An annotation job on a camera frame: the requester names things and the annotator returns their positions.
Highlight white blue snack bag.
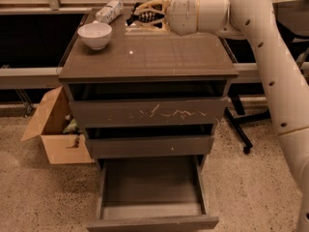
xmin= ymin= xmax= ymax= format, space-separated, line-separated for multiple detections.
xmin=96 ymin=0 xmax=124 ymax=24

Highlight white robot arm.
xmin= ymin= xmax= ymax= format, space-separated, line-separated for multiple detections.
xmin=131 ymin=0 xmax=309 ymax=232

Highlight grey bottom drawer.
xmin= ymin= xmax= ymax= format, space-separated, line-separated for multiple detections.
xmin=87 ymin=156 xmax=219 ymax=232

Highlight items inside cardboard box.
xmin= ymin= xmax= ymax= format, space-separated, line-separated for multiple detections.
xmin=63 ymin=114 xmax=81 ymax=148

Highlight white ceramic bowl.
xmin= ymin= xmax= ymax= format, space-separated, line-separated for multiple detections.
xmin=77 ymin=22 xmax=112 ymax=50

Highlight grey drawer cabinet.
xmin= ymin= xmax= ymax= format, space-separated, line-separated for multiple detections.
xmin=58 ymin=6 xmax=239 ymax=166

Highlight black rolling stand table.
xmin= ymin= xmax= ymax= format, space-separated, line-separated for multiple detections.
xmin=221 ymin=0 xmax=309 ymax=154

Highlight grey middle drawer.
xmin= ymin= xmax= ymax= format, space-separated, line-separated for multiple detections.
xmin=85 ymin=135 xmax=214 ymax=159

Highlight grey drawer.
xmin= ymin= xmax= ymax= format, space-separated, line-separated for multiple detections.
xmin=85 ymin=135 xmax=214 ymax=159
xmin=87 ymin=156 xmax=219 ymax=232
xmin=70 ymin=98 xmax=227 ymax=128

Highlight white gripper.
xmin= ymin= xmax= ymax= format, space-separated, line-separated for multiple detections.
xmin=133 ymin=0 xmax=199 ymax=36

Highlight black rxbar chocolate bar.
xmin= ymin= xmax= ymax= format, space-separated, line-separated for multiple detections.
xmin=126 ymin=2 xmax=165 ymax=26

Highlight brown cardboard box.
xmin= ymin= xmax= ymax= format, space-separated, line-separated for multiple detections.
xmin=21 ymin=87 xmax=93 ymax=164

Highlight grey top drawer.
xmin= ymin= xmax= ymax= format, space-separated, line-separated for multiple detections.
xmin=70 ymin=98 xmax=227 ymax=128

